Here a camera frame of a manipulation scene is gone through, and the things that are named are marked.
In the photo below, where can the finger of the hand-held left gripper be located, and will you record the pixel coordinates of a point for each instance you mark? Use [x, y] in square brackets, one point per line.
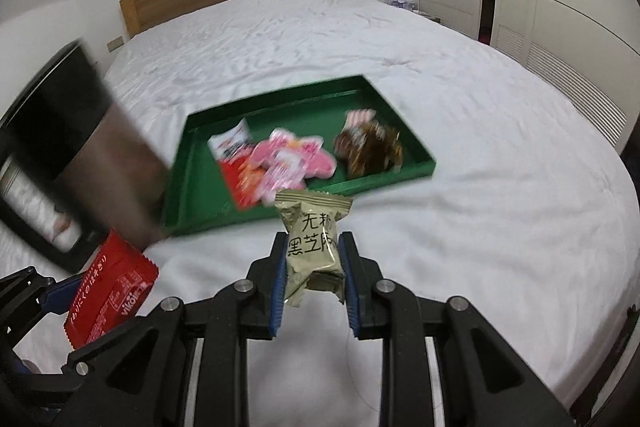
[62, 294]
[82, 359]

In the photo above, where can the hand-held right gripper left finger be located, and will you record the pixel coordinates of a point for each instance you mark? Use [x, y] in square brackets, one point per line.
[277, 297]

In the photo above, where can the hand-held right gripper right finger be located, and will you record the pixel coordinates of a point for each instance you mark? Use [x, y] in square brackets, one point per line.
[352, 302]

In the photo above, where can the olive green snack packet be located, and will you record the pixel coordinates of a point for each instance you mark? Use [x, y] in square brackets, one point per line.
[310, 232]

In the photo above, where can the pink cartoon snack packet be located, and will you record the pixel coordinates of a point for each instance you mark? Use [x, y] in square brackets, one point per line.
[290, 157]

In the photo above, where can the brown oat snack packet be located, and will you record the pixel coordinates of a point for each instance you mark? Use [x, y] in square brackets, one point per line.
[365, 152]

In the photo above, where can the red and white snack packet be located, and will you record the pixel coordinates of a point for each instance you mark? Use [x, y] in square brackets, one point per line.
[230, 147]

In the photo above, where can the pink striped snack packet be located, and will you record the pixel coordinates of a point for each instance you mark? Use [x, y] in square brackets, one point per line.
[360, 117]

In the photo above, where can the green tray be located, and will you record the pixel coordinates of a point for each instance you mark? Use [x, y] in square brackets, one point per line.
[300, 112]

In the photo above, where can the black and brown electric kettle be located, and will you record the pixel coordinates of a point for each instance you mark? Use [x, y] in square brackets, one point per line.
[75, 132]

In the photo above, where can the white duvet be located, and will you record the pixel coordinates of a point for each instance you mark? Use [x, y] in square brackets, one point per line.
[500, 182]

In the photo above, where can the small bedside bottles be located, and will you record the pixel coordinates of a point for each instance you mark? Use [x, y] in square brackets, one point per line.
[400, 2]

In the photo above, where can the wall socket plate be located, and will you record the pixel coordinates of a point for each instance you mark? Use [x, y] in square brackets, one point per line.
[115, 44]

